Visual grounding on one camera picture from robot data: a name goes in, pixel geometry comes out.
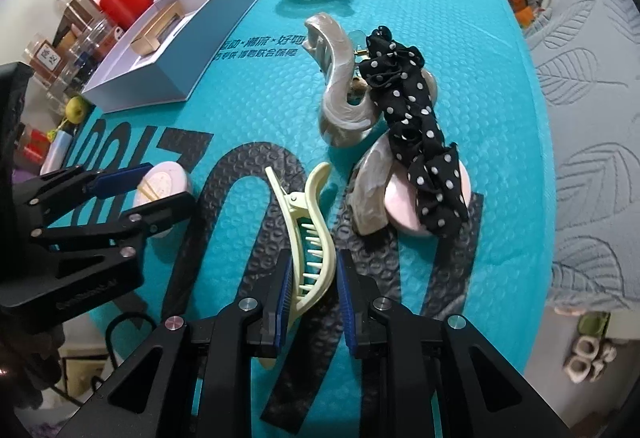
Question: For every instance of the teal bubble mailer mat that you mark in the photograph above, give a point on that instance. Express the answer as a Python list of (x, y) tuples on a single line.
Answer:
[(257, 106)]

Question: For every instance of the cream hair claw clip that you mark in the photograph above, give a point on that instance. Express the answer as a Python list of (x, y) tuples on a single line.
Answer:
[(312, 245)]

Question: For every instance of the pink round compact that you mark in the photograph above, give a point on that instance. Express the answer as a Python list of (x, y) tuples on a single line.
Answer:
[(164, 179)]

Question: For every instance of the clear jar brown contents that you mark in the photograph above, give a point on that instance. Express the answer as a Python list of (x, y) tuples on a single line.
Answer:
[(77, 16)]

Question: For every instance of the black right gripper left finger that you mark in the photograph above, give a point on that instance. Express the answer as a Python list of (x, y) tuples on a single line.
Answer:
[(193, 380)]

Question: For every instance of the grey leaf pattern chair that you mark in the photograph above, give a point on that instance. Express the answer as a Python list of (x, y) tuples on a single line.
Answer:
[(586, 56)]

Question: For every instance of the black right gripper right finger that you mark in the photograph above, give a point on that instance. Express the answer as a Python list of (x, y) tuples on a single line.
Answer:
[(425, 378)]

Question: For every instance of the grey marble claw clip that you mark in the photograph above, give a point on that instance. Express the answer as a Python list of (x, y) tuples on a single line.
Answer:
[(341, 124)]

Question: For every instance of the black polka dot scrunchie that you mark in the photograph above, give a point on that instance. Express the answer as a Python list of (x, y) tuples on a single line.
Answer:
[(394, 73)]

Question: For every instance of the pink round mirror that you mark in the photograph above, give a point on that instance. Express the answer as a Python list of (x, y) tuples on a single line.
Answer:
[(426, 199)]

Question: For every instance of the gold rectangular box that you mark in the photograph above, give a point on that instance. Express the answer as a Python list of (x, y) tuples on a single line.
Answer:
[(157, 29)]

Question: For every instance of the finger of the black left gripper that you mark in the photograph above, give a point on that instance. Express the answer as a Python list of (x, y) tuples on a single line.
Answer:
[(60, 191), (93, 244)]

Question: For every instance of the white lavender gift box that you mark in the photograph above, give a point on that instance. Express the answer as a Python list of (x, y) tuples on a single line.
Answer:
[(127, 80)]

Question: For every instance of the gold flower hair clip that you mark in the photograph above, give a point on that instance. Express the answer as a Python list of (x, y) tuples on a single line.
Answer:
[(358, 86)]

